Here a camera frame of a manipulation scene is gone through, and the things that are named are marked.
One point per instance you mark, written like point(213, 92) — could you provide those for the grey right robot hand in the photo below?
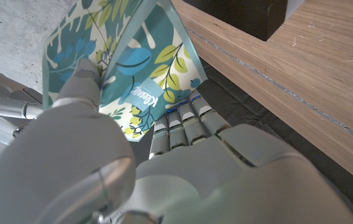
point(5, 105)

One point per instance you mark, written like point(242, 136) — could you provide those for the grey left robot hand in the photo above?
point(195, 180)

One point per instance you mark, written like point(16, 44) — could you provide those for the teal floral tissue box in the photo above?
point(145, 62)

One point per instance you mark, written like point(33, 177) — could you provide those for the black box with white base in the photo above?
point(241, 15)

